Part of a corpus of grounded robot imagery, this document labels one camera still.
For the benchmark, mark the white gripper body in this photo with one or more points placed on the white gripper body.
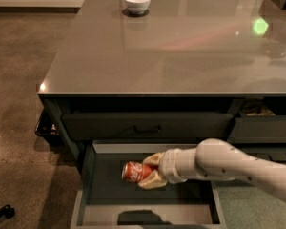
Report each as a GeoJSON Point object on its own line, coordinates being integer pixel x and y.
{"type": "Point", "coordinates": [169, 166]}

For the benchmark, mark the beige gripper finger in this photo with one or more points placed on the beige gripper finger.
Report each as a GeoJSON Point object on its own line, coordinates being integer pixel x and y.
{"type": "Point", "coordinates": [152, 181]}
{"type": "Point", "coordinates": [153, 160]}

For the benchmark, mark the red coke can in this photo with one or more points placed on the red coke can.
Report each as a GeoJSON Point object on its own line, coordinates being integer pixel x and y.
{"type": "Point", "coordinates": [135, 172]}

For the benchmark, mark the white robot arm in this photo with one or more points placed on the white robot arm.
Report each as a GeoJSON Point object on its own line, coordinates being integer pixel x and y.
{"type": "Point", "coordinates": [214, 159]}

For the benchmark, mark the closed top drawer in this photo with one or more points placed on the closed top drawer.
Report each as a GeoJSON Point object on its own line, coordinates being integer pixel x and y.
{"type": "Point", "coordinates": [96, 126]}

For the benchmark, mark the open middle drawer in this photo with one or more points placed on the open middle drawer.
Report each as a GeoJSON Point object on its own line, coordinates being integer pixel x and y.
{"type": "Point", "coordinates": [105, 201]}

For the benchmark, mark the right top drawer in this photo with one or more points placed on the right top drawer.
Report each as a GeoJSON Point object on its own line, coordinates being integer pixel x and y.
{"type": "Point", "coordinates": [261, 129]}

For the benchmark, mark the dark grey drawer cabinet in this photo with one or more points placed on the dark grey drawer cabinet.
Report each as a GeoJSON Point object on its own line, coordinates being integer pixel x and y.
{"type": "Point", "coordinates": [184, 56]}

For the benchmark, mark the right middle drawer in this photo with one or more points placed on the right middle drawer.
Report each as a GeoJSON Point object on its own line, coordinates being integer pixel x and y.
{"type": "Point", "coordinates": [271, 153]}

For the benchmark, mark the snack bag on counter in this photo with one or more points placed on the snack bag on counter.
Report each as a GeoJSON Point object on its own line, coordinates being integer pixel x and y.
{"type": "Point", "coordinates": [255, 108]}

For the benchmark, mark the black basket beside cabinet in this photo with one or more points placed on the black basket beside cabinet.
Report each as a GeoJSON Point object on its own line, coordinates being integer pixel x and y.
{"type": "Point", "coordinates": [46, 129]}

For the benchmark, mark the black object on floor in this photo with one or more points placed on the black object on floor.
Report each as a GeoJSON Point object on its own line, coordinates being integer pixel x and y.
{"type": "Point", "coordinates": [7, 211]}

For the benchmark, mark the white ceramic bowl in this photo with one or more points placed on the white ceramic bowl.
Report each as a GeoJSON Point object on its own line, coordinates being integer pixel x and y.
{"type": "Point", "coordinates": [137, 6]}

